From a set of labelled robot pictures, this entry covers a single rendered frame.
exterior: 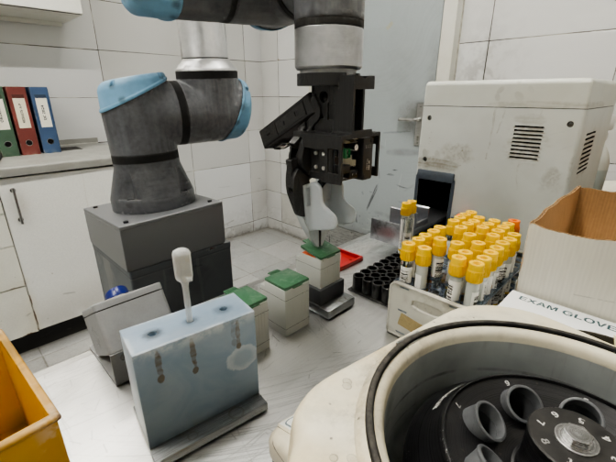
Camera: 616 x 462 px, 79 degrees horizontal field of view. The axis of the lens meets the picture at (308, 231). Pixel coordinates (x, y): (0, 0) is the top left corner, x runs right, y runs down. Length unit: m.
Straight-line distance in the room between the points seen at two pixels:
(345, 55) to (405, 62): 1.90
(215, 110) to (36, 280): 1.53
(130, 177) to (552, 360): 0.64
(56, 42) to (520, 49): 2.37
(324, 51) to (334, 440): 0.34
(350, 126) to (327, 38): 0.09
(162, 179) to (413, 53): 1.81
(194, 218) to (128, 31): 2.16
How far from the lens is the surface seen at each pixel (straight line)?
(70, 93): 2.63
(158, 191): 0.71
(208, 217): 0.72
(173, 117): 0.72
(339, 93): 0.42
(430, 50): 2.25
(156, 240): 0.68
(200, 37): 0.76
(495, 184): 0.77
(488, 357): 0.31
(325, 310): 0.49
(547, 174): 0.75
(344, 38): 0.42
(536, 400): 0.28
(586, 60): 2.07
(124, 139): 0.72
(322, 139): 0.41
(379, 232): 0.70
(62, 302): 2.17
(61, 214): 2.03
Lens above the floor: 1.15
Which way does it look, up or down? 20 degrees down
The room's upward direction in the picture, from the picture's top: straight up
